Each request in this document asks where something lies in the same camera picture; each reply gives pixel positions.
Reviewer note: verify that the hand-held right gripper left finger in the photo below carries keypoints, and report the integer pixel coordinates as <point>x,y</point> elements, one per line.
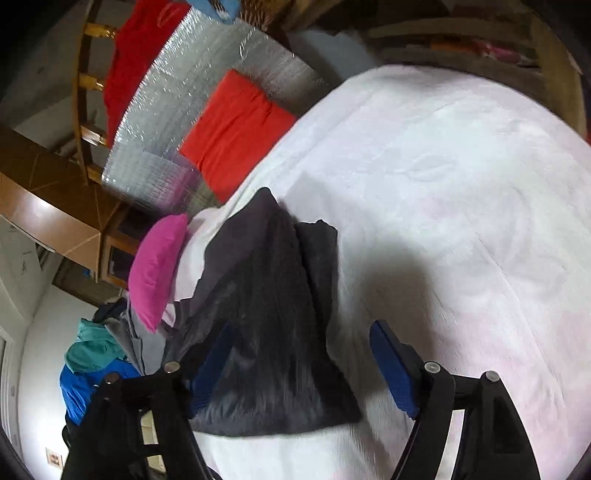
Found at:
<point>205,378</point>

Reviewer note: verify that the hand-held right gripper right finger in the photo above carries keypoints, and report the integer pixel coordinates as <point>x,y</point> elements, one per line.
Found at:
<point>392,364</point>

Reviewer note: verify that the dark puffer jacket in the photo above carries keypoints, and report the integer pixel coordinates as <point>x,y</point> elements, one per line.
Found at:
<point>277,323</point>

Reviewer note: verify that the grey garment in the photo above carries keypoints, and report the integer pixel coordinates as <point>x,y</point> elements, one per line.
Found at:
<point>134,337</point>

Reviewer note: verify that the teal shirt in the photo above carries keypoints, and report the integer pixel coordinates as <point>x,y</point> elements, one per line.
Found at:
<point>92,350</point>

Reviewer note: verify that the pink pillow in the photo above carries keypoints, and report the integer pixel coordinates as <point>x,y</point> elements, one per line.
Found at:
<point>154,272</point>

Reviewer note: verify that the blue jacket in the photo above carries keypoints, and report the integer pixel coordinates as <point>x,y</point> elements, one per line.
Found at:
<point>78,392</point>

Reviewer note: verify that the silver foil board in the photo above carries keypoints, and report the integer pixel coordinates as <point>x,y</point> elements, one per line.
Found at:
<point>152,152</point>

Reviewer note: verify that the red pillow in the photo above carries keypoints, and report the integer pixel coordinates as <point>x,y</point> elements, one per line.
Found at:
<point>231,129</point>

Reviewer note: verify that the wooden column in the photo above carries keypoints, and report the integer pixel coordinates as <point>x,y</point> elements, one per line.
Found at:
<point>46,184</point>

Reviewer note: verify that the wooden stair railing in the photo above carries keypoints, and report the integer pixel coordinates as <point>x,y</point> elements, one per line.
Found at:
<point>92,83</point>

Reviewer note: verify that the red cloth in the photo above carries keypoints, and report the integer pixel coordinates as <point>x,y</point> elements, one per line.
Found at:
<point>134,60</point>

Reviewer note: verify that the blue cloth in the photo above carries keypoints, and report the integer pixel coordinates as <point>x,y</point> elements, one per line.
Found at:
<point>226,7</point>

